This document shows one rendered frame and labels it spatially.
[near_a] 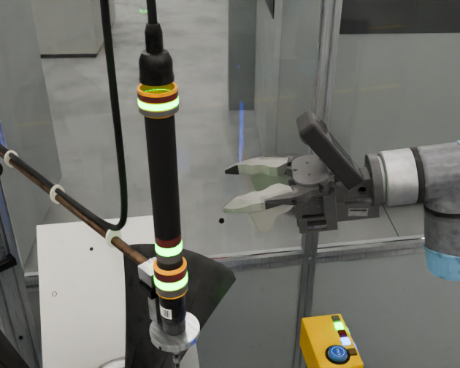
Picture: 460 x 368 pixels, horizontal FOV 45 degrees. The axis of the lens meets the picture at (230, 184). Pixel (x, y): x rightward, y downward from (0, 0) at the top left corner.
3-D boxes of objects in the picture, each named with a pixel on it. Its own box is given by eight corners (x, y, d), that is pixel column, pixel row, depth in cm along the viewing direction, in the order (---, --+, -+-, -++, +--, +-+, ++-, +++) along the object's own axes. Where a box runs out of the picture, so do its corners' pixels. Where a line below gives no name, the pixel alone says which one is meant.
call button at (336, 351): (326, 350, 125) (326, 345, 124) (342, 348, 126) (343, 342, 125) (331, 364, 122) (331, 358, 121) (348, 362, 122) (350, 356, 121)
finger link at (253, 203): (236, 249, 72) (299, 225, 74) (228, 212, 69) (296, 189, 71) (228, 236, 75) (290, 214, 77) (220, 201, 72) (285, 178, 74)
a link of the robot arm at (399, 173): (419, 166, 69) (403, 135, 76) (382, 171, 69) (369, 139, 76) (418, 214, 73) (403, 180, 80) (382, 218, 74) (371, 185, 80)
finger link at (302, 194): (270, 215, 70) (331, 193, 72) (269, 206, 69) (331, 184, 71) (255, 198, 74) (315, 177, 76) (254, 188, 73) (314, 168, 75)
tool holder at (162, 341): (131, 326, 79) (124, 272, 74) (169, 301, 83) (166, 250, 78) (170, 361, 73) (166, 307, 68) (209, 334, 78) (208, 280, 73)
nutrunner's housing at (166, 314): (156, 345, 79) (125, 23, 55) (177, 331, 81) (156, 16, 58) (173, 361, 77) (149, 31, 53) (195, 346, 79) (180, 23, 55)
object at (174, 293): (148, 286, 73) (147, 280, 73) (174, 271, 76) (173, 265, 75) (169, 303, 71) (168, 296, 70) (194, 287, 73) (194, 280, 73)
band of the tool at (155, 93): (131, 112, 60) (128, 87, 59) (162, 101, 63) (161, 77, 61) (155, 124, 58) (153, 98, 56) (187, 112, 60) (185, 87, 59)
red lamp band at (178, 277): (147, 271, 72) (146, 264, 71) (173, 257, 75) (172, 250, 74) (167, 288, 69) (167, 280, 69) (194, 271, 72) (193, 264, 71)
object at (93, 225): (-15, 147, 109) (-17, 140, 108) (-8, 144, 109) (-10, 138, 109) (150, 277, 75) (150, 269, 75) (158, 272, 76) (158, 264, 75)
